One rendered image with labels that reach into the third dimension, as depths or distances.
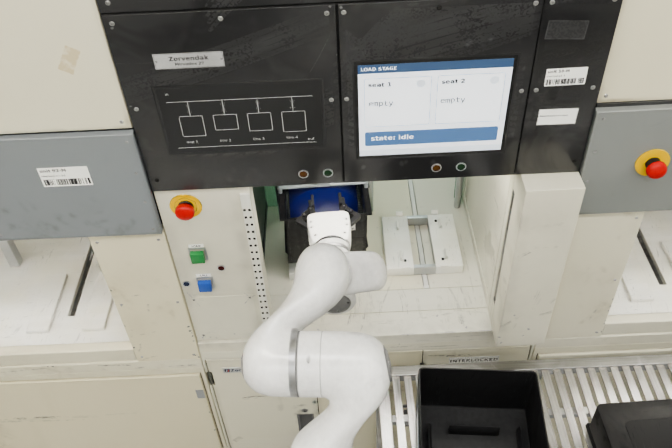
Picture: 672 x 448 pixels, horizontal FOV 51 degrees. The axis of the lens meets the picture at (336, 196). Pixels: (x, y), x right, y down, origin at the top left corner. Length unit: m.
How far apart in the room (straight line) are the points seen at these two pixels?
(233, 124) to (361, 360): 0.54
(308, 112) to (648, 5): 0.62
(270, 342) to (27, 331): 1.10
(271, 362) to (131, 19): 0.62
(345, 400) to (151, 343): 0.91
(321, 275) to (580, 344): 1.04
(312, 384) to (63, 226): 0.75
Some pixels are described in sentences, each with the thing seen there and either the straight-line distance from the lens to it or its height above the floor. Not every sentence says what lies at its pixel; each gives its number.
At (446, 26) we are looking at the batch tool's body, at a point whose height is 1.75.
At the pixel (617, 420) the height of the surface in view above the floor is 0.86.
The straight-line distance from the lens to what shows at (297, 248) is 1.87.
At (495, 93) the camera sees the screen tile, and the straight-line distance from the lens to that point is 1.35.
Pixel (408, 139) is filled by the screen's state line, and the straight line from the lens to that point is 1.38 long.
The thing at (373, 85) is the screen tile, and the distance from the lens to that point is 1.30.
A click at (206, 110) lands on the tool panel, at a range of 1.35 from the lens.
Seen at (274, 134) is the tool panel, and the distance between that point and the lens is 1.37.
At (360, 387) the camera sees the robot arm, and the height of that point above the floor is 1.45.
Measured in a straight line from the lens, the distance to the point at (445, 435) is 1.82.
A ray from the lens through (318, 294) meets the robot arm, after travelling 1.10.
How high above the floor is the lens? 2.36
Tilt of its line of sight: 43 degrees down
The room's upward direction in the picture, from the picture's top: 3 degrees counter-clockwise
